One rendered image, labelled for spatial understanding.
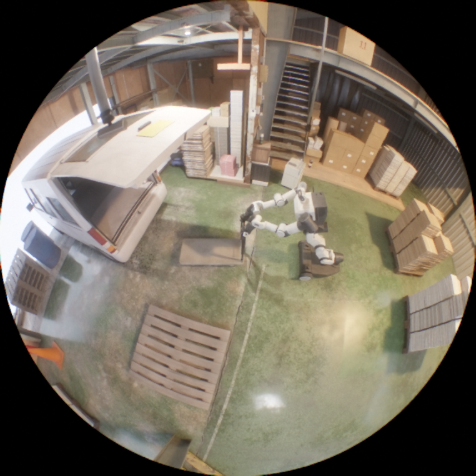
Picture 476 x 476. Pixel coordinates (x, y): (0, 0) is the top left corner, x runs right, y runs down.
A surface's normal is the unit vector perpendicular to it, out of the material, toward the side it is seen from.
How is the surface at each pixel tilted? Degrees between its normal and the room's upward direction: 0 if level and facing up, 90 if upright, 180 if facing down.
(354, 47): 90
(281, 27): 90
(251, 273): 0
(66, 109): 90
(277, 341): 0
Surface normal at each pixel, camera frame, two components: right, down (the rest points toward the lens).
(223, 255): 0.01, -0.54
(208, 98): -0.23, 0.82
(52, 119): 0.97, 0.20
